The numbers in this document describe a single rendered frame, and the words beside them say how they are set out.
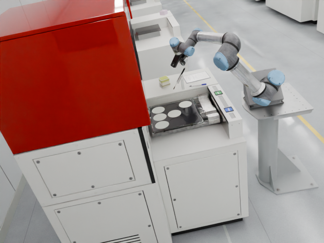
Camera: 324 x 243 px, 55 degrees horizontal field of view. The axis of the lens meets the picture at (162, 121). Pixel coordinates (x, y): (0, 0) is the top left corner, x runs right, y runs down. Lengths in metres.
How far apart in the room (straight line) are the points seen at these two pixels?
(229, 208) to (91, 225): 1.03
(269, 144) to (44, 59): 1.87
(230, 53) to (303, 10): 4.74
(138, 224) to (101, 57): 1.15
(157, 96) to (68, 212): 1.09
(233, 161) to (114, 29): 1.22
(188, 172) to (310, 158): 1.48
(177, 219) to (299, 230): 0.93
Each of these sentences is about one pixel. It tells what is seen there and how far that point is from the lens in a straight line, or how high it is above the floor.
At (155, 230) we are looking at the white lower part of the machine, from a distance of 2.19.
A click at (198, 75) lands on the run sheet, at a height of 0.97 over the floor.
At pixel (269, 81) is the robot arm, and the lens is 2.26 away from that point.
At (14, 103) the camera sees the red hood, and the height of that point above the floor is 1.50.
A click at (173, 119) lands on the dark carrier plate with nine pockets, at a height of 0.90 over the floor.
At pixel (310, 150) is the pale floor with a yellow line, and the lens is 3.37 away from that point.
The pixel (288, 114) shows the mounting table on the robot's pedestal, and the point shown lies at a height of 0.80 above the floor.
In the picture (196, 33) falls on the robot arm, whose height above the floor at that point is 1.39.
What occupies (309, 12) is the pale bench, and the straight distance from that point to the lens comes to 6.77.
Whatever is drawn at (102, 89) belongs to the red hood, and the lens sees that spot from 1.53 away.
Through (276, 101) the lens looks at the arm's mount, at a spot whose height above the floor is 0.84.
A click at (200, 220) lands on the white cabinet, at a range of 2.50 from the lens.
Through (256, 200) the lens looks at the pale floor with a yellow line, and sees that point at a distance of 2.84.
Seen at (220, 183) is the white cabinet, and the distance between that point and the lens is 2.28.
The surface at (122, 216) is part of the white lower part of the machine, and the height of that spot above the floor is 0.60.
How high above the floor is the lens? 2.10
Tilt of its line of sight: 32 degrees down
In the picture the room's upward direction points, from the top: 12 degrees counter-clockwise
